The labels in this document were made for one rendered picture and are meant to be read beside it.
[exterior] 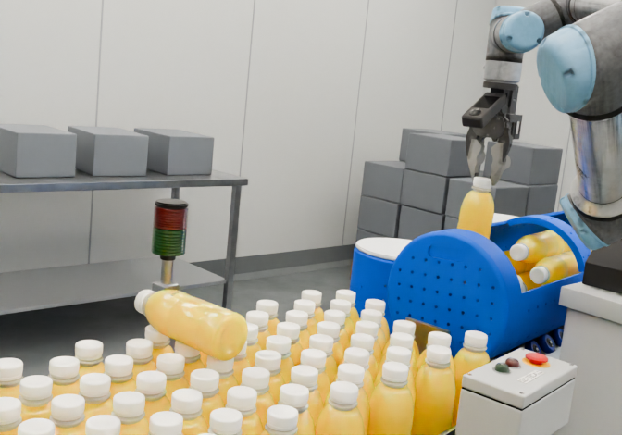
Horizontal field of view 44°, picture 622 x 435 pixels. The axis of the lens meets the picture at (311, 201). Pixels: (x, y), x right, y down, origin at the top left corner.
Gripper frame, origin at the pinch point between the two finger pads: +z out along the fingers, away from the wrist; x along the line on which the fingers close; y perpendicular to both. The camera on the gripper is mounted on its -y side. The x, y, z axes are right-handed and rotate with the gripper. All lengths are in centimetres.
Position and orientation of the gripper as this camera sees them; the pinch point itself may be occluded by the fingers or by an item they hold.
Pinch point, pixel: (483, 178)
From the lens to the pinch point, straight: 165.6
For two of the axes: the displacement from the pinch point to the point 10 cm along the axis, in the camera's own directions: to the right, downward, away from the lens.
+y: 6.4, -0.6, 7.6
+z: -1.0, 9.8, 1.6
